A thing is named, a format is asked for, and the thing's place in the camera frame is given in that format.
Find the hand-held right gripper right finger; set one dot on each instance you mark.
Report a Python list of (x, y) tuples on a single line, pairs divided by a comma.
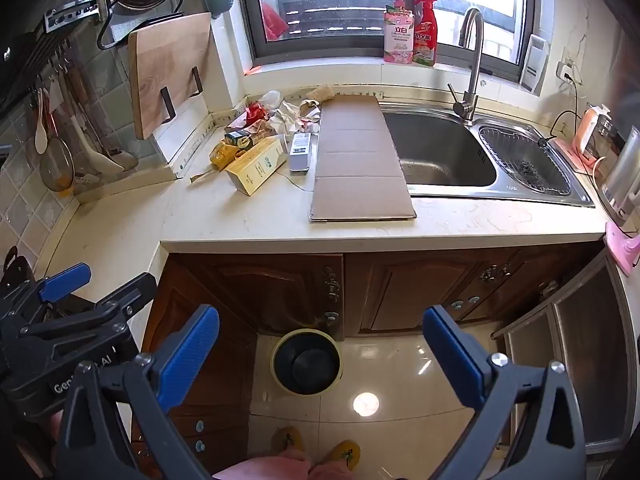
[(452, 355)]

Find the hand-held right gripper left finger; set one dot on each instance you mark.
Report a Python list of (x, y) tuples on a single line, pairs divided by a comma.
[(190, 355)]

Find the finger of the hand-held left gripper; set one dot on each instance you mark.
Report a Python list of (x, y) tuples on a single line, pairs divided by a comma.
[(125, 297), (65, 281)]

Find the black round trash bin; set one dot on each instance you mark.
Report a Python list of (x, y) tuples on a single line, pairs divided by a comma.
[(306, 365)]

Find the clear plastic bag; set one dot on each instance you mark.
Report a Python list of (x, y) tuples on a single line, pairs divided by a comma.
[(272, 99)]

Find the loofah sponge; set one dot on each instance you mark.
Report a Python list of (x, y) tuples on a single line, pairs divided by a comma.
[(320, 93)]

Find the wooden drawer cabinet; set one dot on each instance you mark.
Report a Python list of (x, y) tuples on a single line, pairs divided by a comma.
[(220, 385)]

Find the wooden cabinet door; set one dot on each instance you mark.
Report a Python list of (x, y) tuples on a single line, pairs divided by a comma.
[(260, 290), (425, 285)]

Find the mesh strainer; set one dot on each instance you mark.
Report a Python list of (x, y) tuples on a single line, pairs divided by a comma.
[(57, 165)]

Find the white ladle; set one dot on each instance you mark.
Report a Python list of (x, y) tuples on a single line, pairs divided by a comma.
[(102, 159)]

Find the yellow slipper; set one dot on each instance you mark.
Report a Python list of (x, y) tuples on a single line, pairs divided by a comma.
[(342, 454), (287, 439)]

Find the steel built-in appliance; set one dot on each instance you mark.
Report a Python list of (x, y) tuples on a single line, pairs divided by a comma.
[(590, 350)]

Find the person's legs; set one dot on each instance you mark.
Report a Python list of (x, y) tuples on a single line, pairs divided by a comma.
[(280, 467)]

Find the white hanging spoon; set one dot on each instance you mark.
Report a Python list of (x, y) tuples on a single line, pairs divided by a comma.
[(40, 132)]

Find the small yellow box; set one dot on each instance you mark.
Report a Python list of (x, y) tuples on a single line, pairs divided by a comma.
[(222, 155)]

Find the long yellow carton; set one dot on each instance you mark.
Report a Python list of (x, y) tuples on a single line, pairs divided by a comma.
[(255, 165)]

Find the black metal rack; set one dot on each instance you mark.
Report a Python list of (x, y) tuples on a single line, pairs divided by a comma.
[(168, 107)]

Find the dark green box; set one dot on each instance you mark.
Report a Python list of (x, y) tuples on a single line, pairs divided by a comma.
[(237, 138)]

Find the pink mat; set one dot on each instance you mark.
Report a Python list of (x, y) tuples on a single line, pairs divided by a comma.
[(625, 250)]

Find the stainless steel sink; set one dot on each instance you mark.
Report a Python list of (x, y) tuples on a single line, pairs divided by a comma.
[(440, 150)]

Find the steel drain basket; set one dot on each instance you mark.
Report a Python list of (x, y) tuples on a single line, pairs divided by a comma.
[(525, 160)]

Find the red and white carton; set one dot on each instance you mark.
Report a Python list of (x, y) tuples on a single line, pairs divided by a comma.
[(240, 124)]

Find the flat cardboard sheet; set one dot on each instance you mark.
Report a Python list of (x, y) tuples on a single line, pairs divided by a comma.
[(360, 160)]

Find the red foil packet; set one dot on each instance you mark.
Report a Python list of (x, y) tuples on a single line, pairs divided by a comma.
[(256, 112)]

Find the white box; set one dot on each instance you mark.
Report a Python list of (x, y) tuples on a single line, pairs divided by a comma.
[(301, 152)]

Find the wooden cutting board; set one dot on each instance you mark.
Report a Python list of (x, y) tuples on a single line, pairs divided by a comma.
[(165, 70)]

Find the pink tray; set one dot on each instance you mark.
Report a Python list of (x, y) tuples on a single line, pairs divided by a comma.
[(567, 152)]

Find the black range hood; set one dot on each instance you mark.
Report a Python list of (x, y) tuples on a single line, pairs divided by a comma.
[(20, 50)]

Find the silver kettle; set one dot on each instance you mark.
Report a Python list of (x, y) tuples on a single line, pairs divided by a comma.
[(622, 175)]

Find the pink glass kettle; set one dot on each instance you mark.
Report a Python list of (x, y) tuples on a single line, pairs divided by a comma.
[(590, 130)]

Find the brown paper bag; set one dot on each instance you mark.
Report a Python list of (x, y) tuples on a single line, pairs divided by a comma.
[(310, 105)]

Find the steel faucet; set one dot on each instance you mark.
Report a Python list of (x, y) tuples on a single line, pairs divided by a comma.
[(472, 70)]

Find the white grater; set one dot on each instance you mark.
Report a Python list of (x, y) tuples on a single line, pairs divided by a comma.
[(535, 62)]

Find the red cloth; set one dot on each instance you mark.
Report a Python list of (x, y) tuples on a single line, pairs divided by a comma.
[(274, 22)]

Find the red spray bottle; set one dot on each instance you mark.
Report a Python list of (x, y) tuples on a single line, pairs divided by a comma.
[(425, 30)]

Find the pink soap refill pouch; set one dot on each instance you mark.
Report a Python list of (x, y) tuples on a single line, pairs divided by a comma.
[(398, 30)]

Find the silver hook rail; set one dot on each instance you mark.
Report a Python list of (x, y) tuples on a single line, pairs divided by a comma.
[(70, 10)]

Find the wall power outlet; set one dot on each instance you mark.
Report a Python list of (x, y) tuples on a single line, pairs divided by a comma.
[(567, 70)]

